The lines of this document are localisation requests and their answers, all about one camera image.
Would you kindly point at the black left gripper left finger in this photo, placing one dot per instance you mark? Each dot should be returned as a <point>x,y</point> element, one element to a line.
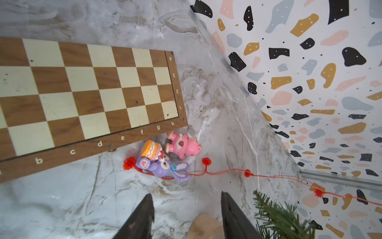
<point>139,224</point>

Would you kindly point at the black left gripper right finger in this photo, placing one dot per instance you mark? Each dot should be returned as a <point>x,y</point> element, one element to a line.
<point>235,223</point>

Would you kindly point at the wooden tree base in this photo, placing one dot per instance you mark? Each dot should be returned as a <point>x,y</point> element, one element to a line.
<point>206,227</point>

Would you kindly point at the wooden folding chess board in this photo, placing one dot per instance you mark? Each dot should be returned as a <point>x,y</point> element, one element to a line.
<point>62,102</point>

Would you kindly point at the small green christmas tree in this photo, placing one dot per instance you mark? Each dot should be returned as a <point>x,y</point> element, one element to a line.
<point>274,221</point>

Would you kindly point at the purple bunny toy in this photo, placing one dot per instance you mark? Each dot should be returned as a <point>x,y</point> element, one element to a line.
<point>153,159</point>

